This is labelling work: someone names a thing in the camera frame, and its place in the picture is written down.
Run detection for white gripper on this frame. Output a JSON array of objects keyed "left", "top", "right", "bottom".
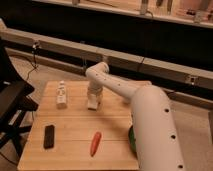
[{"left": 87, "top": 82, "right": 103, "bottom": 108}]

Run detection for white sponge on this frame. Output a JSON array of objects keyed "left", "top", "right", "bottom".
[{"left": 87, "top": 98, "right": 99, "bottom": 110}]

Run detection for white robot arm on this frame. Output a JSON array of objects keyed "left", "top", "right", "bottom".
[{"left": 86, "top": 62, "right": 186, "bottom": 171}]

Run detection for white bottle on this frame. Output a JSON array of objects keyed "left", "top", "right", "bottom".
[{"left": 56, "top": 81, "right": 67, "bottom": 108}]

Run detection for orange carrot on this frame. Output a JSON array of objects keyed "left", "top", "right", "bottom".
[{"left": 90, "top": 132, "right": 102, "bottom": 157}]

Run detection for green bowl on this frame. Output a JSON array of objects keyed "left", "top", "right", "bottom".
[{"left": 128, "top": 125, "right": 136, "bottom": 154}]

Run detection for black chair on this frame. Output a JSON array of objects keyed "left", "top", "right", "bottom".
[{"left": 0, "top": 38, "right": 38, "bottom": 156}]

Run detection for black cable on wall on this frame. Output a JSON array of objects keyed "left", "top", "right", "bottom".
[{"left": 25, "top": 40, "right": 41, "bottom": 81}]

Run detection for grey wall rail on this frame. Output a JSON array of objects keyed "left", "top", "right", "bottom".
[{"left": 0, "top": 28, "right": 213, "bottom": 90}]

